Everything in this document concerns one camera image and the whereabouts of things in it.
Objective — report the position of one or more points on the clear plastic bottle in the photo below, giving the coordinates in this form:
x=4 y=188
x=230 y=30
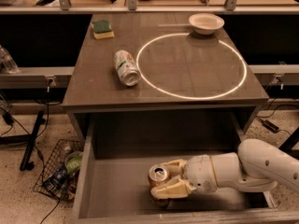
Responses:
x=7 y=61

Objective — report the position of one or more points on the orange soda can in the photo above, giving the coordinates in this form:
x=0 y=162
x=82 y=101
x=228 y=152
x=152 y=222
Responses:
x=157 y=176

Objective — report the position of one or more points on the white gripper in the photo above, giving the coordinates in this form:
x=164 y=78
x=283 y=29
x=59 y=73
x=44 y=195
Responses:
x=198 y=172

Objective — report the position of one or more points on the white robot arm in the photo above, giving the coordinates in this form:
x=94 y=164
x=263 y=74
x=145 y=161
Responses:
x=256 y=166

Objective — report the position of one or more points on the black power adapter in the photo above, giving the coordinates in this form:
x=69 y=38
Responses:
x=270 y=126

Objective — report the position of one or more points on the black table leg stand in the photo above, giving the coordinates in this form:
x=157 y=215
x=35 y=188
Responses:
x=28 y=139

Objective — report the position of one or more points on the white bowl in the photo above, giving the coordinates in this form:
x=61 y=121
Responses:
x=205 y=23

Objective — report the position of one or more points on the open grey top drawer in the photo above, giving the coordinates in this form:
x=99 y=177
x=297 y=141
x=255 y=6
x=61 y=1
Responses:
x=120 y=148

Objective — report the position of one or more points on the white green soda can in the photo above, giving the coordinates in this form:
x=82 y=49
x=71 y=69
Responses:
x=126 y=68

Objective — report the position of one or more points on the grey metal rail shelf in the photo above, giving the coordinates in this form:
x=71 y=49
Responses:
x=37 y=77

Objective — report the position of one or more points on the black wire basket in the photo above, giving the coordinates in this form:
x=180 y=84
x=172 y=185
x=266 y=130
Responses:
x=57 y=158

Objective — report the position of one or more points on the dark blue snack bag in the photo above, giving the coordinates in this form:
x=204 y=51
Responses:
x=54 y=183

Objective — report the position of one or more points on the green lidded cup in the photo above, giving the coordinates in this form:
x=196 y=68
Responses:
x=73 y=162

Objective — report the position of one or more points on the green yellow sponge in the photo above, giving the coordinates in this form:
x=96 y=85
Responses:
x=102 y=29

